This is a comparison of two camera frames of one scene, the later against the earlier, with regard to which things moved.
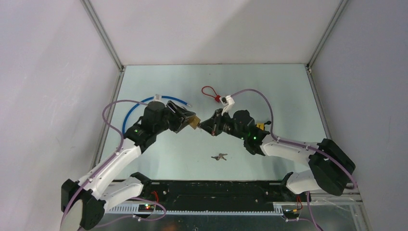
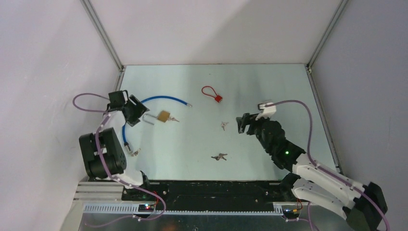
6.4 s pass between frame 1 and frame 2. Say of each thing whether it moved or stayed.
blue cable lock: stayed
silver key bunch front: stayed
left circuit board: stayed
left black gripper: moved
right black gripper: moved
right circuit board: stayed
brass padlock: moved
